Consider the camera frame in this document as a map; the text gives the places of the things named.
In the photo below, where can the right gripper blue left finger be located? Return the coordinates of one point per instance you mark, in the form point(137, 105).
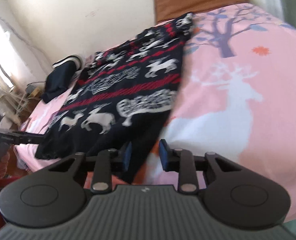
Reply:
point(126, 152)

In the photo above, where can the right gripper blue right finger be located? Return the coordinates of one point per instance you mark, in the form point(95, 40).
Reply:
point(165, 152)

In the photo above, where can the black red white patterned sweater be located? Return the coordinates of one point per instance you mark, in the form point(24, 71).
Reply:
point(125, 95)

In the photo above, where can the navy white striped garment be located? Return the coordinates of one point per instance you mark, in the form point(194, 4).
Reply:
point(58, 81)

